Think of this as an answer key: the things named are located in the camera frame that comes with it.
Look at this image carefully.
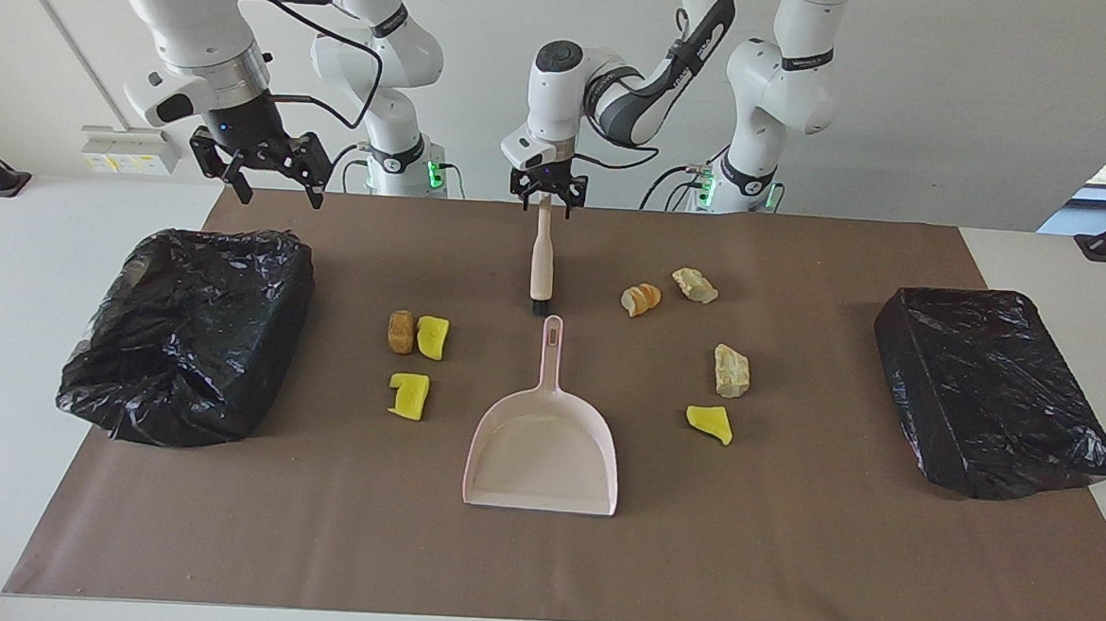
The brown paper table mat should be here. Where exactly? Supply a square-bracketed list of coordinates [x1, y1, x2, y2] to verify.
[3, 176, 1106, 621]

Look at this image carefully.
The beige plastic dustpan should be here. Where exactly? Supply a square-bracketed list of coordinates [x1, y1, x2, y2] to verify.
[461, 310, 629, 518]

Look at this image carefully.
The orange striped toy croissant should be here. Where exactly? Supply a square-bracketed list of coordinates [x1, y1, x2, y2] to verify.
[620, 282, 664, 319]

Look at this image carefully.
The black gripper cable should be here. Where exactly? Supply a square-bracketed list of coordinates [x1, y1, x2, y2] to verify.
[570, 146, 665, 177]
[213, 0, 388, 134]

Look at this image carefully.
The bin with black bag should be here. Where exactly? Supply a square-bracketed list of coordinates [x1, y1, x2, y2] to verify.
[54, 218, 319, 456]
[865, 284, 1106, 508]

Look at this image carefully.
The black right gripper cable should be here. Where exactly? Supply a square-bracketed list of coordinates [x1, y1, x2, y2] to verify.
[213, 0, 388, 134]

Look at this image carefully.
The black left arm base cable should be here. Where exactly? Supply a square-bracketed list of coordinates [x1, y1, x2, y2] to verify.
[639, 162, 713, 214]

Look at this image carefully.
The white wall box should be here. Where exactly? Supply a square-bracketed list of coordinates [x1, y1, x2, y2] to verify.
[79, 124, 182, 180]

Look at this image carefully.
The black arm base cable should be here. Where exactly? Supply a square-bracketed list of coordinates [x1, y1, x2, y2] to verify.
[330, 141, 373, 195]
[639, 162, 713, 214]

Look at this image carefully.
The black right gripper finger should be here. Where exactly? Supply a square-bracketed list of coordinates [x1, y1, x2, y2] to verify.
[220, 147, 258, 207]
[298, 146, 332, 212]

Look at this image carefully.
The pale ridged foam chunk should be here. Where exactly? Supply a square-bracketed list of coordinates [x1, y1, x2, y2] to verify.
[671, 267, 721, 306]
[711, 343, 753, 400]

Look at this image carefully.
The beige hand brush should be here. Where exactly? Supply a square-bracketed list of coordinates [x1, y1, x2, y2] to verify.
[527, 193, 561, 318]

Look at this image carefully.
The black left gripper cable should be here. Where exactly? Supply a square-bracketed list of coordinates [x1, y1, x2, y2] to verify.
[570, 146, 665, 177]

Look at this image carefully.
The black right arm base cable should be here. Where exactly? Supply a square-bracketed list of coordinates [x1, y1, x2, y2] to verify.
[330, 141, 373, 195]

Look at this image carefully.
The yellow sponge piece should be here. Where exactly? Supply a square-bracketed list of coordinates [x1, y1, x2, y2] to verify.
[414, 315, 452, 362]
[684, 404, 735, 448]
[387, 372, 431, 423]

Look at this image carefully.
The brown toy potato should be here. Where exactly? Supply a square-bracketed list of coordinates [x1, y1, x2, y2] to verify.
[386, 309, 419, 356]

